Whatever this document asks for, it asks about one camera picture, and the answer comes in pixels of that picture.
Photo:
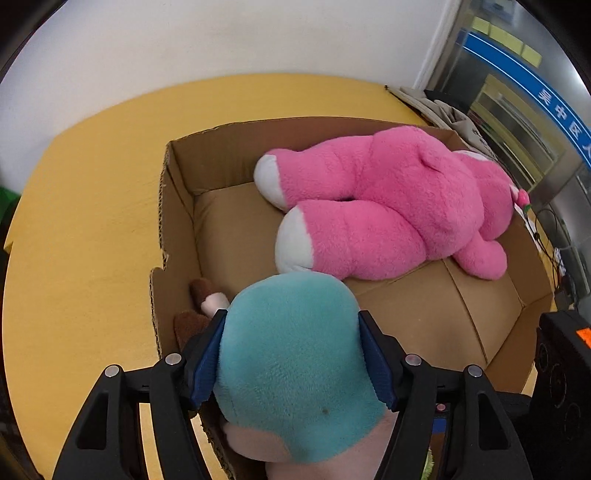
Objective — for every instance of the grey folded cloth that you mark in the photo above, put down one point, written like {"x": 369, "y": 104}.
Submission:
{"x": 443, "y": 110}

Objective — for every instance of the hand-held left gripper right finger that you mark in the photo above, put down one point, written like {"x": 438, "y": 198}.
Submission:
{"x": 376, "y": 364}

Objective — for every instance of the blue window banner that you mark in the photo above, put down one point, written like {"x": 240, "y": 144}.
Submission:
{"x": 517, "y": 74}

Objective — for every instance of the yellow sticky note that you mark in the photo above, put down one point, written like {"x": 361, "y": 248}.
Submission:
{"x": 516, "y": 42}
{"x": 480, "y": 25}
{"x": 532, "y": 54}
{"x": 498, "y": 32}

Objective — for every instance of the brown cardboard box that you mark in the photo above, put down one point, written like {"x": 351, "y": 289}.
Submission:
{"x": 461, "y": 314}

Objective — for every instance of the teal pink plush doll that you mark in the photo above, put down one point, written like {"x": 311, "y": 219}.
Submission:
{"x": 295, "y": 360}

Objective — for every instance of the pink plush bear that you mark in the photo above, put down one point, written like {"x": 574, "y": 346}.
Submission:
{"x": 392, "y": 194}

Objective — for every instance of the glass partition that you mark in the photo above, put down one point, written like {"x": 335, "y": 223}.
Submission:
{"x": 455, "y": 69}

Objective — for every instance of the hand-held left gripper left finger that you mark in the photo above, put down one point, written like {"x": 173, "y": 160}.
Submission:
{"x": 207, "y": 364}

